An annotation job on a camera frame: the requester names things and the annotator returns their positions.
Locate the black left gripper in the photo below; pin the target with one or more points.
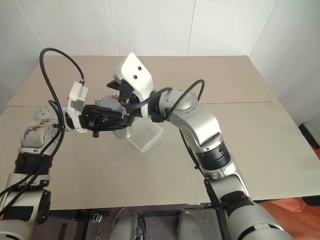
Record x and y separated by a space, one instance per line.
90 119

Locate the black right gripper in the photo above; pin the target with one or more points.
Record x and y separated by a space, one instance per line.
125 90

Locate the grey jar lid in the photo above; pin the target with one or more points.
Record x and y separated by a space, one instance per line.
109 102

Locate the clear plastic jar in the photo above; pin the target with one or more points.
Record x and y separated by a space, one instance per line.
122 134

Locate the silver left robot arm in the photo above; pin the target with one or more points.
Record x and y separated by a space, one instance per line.
30 140

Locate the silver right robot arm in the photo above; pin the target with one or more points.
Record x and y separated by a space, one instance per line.
200 125

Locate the clear plastic box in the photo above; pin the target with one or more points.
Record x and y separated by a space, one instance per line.
146 137

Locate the metal table clamp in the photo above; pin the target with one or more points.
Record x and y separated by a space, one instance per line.
96 216

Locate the grey rounded robot part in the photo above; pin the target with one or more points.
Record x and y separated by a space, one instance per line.
188 223
128 225

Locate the black object beside table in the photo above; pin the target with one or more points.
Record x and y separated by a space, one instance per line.
311 140

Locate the orange plastic sheet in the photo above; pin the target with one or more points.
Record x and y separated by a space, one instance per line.
287 207

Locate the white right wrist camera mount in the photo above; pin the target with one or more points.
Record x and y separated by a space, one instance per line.
135 67

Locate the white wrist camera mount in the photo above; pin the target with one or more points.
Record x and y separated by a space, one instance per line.
78 96
135 67

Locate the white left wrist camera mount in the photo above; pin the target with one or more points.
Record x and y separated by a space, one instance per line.
78 96

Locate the black table frame bar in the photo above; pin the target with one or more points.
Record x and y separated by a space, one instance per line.
160 212

